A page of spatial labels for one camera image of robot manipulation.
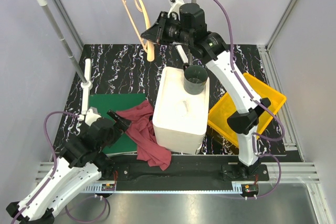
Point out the dark green mug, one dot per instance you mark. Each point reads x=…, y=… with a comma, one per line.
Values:
x=195, y=78

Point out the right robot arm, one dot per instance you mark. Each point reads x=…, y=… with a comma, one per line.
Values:
x=189, y=28

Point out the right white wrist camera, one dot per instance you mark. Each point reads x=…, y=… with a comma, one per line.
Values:
x=174, y=11

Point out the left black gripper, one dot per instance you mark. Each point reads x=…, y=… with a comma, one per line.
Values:
x=120, y=126

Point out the aluminium frame post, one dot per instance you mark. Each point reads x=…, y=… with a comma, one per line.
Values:
x=286, y=14

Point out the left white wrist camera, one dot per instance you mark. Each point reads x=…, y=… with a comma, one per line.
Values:
x=91, y=116

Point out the green binder folder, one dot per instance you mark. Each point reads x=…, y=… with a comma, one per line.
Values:
x=117, y=102

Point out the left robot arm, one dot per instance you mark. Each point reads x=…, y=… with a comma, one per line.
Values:
x=80, y=163

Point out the white styrofoam box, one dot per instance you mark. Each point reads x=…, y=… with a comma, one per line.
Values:
x=179, y=118

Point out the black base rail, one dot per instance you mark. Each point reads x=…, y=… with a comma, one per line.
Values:
x=203, y=173

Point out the maroon tank top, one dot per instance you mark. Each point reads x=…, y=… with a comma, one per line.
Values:
x=141, y=131

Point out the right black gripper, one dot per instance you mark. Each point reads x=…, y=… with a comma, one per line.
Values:
x=156, y=33

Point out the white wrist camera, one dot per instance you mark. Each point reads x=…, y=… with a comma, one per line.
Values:
x=91, y=116
x=174, y=11

